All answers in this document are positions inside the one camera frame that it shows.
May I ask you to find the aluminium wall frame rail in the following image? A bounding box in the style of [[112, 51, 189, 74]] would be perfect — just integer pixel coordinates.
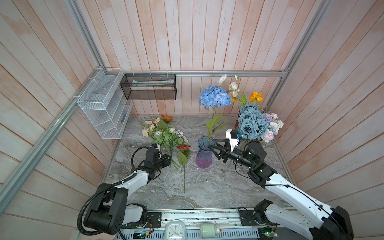
[[1, 1, 324, 219]]

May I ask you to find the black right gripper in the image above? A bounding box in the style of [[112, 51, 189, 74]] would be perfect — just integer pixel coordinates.
[[209, 139, 254, 171]]

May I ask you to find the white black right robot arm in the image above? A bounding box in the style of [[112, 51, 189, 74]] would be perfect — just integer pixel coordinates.
[[209, 140, 355, 240]]

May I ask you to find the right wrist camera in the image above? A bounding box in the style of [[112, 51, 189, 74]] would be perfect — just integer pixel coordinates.
[[226, 130, 244, 152]]

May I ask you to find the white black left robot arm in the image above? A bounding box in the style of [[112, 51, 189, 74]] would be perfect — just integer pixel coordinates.
[[77, 144, 172, 236]]

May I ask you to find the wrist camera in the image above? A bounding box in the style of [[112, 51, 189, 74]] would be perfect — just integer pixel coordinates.
[[226, 130, 244, 152], [151, 144, 161, 151]]

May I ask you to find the pale green cylinder device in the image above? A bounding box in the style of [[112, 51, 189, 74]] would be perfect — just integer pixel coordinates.
[[200, 223, 222, 239]]

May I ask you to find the red rose flower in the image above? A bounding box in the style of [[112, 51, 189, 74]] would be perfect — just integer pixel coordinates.
[[177, 145, 191, 193]]

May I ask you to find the white wire mesh shelf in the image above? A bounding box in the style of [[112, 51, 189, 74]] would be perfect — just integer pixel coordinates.
[[78, 68, 133, 140]]

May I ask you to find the white small-flower green bunch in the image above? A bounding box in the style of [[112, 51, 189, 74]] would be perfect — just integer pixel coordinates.
[[141, 117, 188, 170]]

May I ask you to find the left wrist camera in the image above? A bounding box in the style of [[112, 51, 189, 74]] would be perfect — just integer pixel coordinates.
[[151, 144, 161, 151]]

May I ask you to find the blue hydrangea flower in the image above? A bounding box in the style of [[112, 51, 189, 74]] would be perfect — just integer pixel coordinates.
[[199, 86, 232, 150]]

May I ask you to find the yellow poppy flower stem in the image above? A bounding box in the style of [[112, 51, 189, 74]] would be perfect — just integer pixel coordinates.
[[230, 91, 264, 107]]

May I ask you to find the white analog clock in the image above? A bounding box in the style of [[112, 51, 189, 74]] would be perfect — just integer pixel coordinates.
[[164, 220, 187, 240]]

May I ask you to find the pastel mixed flower bouquet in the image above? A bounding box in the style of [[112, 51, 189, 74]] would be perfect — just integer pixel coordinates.
[[262, 113, 284, 143]]

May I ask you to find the light blue rose bunch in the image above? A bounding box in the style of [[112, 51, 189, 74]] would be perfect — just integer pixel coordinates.
[[238, 104, 269, 140]]

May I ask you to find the black mesh wall basket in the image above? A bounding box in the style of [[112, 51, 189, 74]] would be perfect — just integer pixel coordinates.
[[120, 73, 177, 101]]

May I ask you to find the blue purple glass vase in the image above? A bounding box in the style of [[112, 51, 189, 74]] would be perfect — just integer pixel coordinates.
[[196, 136, 214, 169]]

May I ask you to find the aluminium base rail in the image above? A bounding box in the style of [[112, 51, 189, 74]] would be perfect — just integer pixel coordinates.
[[115, 206, 319, 240]]

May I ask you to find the orange gerbera flower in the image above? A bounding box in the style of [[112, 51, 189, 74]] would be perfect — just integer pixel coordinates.
[[161, 115, 174, 124]]

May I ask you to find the white ranunculus flower stem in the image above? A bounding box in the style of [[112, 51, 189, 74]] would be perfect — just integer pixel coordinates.
[[218, 74, 240, 102]]

